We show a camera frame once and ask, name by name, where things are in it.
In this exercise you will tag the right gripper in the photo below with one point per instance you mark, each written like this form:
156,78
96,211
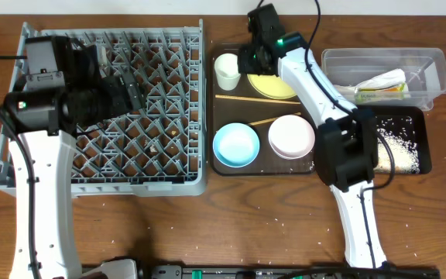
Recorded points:
243,63

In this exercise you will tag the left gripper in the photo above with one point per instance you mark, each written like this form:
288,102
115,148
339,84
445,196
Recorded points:
128,95

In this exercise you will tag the yellow plate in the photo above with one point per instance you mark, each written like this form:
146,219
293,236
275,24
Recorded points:
271,86

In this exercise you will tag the white paper cup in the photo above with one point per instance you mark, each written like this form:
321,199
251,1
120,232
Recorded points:
226,69

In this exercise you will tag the pink bowl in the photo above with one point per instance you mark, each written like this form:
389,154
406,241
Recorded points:
291,137

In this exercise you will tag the light blue bowl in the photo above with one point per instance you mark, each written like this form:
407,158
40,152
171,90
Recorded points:
236,145

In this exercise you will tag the green orange snack wrapper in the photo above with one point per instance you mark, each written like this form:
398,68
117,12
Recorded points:
384,87

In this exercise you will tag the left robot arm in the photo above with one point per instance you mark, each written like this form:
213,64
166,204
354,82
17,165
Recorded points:
62,91

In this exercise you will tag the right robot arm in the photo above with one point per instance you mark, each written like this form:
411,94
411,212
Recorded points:
346,137

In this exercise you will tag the upper wooden chopstick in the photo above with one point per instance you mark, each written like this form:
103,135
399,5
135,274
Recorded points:
249,99

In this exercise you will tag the wooden chopstick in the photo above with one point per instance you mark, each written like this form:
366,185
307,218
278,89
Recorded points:
264,121
249,99

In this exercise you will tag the lower wooden chopstick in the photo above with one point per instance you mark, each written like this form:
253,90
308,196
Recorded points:
264,121

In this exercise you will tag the grey dish rack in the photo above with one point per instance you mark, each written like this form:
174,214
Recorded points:
159,150

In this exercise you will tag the dark brown serving tray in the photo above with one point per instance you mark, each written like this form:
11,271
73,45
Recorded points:
221,112

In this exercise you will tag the clear plastic bin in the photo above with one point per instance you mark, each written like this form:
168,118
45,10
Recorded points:
424,68

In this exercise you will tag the black rectangular tray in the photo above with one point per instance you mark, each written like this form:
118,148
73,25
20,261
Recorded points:
419,127

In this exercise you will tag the spilled rice pile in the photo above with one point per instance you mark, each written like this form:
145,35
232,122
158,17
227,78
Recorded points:
400,136

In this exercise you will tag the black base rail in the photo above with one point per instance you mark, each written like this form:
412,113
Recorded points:
332,272

